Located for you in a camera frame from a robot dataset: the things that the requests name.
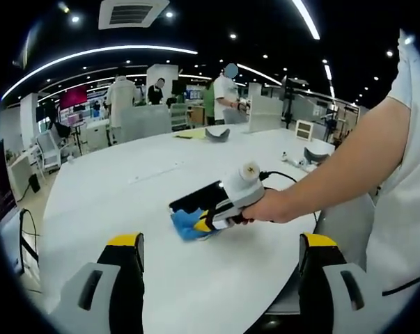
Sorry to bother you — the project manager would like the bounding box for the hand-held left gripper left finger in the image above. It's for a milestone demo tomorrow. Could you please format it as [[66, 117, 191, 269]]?
[[51, 231, 146, 334]]

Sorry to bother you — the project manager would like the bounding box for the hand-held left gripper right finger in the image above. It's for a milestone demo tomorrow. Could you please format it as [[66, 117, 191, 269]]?
[[297, 232, 384, 334]]

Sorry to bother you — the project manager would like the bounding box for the blue cleaning cloth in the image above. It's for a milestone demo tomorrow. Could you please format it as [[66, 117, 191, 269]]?
[[171, 207, 219, 244]]

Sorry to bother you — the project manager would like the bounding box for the person's right hand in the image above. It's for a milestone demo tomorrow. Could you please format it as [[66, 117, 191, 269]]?
[[231, 189, 295, 226]]

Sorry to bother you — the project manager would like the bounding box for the small white device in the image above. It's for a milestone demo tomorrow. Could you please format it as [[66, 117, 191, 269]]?
[[281, 151, 311, 170]]

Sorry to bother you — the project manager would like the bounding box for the grey chair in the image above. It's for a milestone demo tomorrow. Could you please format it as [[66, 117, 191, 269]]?
[[316, 194, 374, 272]]

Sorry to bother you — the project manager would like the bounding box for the yellow paper sheet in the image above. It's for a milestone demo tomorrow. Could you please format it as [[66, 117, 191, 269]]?
[[174, 130, 207, 139]]

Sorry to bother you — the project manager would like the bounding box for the white desk partition panel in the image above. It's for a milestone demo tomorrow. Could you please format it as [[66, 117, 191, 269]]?
[[247, 82, 283, 135]]

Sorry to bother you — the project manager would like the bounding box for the black tripod stand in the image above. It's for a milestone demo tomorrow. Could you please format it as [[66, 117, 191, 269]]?
[[281, 75, 308, 129]]

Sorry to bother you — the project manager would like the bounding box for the white mesh office chair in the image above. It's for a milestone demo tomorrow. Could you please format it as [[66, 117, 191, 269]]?
[[170, 102, 189, 132], [36, 130, 63, 171]]

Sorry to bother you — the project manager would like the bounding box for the person's white shirt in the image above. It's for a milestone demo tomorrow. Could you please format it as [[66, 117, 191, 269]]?
[[366, 29, 420, 296]]

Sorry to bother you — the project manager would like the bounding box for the grey desk partition panel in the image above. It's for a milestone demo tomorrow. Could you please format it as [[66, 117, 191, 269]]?
[[116, 104, 172, 143]]

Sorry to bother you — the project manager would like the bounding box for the black floor bin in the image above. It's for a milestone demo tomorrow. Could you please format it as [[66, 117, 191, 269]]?
[[28, 173, 42, 194]]

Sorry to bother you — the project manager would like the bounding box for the dark computer monitor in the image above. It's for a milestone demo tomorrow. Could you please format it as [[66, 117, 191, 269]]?
[[0, 138, 19, 223]]

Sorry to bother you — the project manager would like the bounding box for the ceiling air vent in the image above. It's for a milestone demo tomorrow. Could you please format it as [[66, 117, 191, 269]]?
[[98, 0, 171, 29]]

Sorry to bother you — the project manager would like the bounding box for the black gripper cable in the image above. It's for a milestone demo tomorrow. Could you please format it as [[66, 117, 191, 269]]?
[[259, 169, 318, 227]]

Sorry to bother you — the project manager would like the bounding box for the black cord on shirt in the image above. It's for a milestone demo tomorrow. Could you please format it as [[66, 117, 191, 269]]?
[[382, 276, 420, 296]]

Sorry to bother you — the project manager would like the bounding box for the black monitor cable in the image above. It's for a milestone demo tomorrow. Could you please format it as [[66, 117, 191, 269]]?
[[18, 207, 43, 279]]

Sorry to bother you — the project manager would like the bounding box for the red wall screen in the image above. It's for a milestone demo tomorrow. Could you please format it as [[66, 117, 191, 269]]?
[[59, 85, 88, 109]]

